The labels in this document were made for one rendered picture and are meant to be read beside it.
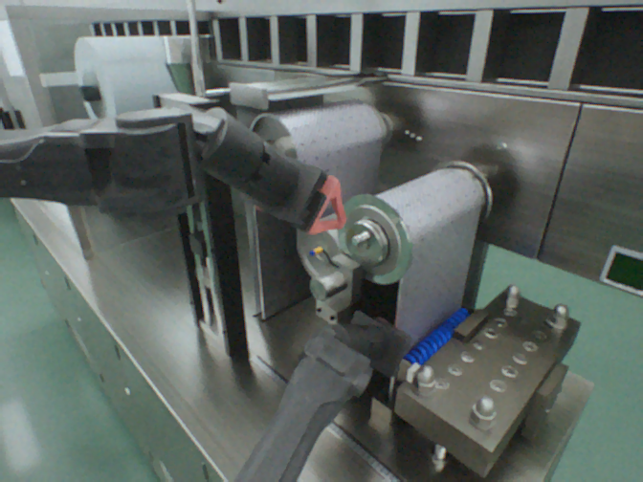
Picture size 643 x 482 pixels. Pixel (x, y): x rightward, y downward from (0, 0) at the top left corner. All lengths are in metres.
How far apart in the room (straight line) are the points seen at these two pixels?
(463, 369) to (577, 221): 0.33
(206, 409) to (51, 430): 1.45
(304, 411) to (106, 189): 0.27
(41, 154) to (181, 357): 0.68
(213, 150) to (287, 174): 0.09
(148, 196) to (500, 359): 0.65
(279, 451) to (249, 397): 0.48
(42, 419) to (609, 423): 2.54
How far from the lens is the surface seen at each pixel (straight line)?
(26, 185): 0.39
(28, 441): 2.27
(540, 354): 0.84
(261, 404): 0.85
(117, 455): 2.04
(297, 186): 0.43
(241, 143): 0.38
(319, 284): 0.63
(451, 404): 0.70
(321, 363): 0.48
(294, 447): 0.40
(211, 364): 0.94
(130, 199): 0.36
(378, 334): 0.61
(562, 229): 0.86
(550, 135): 0.83
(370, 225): 0.60
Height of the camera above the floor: 1.55
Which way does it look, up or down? 28 degrees down
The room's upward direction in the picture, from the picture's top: straight up
